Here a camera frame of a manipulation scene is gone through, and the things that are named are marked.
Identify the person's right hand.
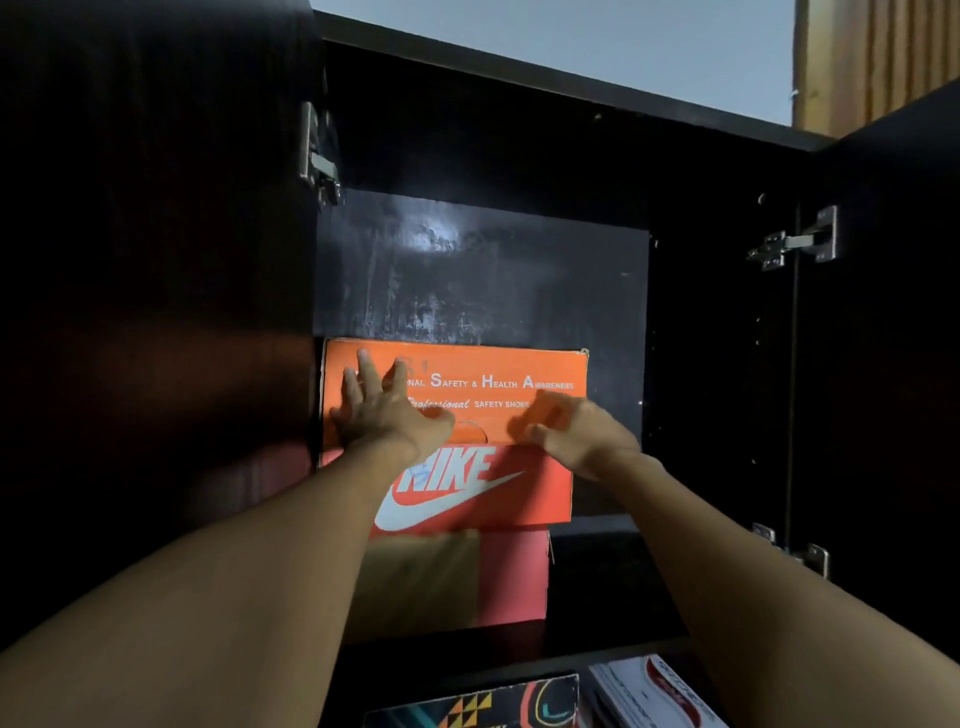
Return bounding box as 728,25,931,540
506,389,645,485

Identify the person's left hand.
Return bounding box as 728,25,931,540
329,348,457,466

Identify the orange Nike shoebox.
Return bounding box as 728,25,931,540
320,440,576,536

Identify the brown and red Skechers shoebox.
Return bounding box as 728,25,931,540
343,527,553,643

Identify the dark wooden cabinet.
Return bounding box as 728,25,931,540
0,0,960,728

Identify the white and red Skechers shoebox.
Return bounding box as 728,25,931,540
588,653,730,728

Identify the dark wooden cabinet door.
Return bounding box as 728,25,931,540
791,78,960,665
0,0,325,654

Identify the black patterned Foamies shoebox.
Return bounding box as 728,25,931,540
363,673,583,728

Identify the person's left forearm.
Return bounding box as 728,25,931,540
0,443,421,728

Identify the person's right forearm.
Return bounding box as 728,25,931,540
596,449,960,728

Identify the silver metal cabinet hinge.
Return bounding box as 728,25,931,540
752,522,832,581
298,101,344,208
746,206,840,272

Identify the brown wooden room door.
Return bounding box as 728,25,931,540
792,0,960,140

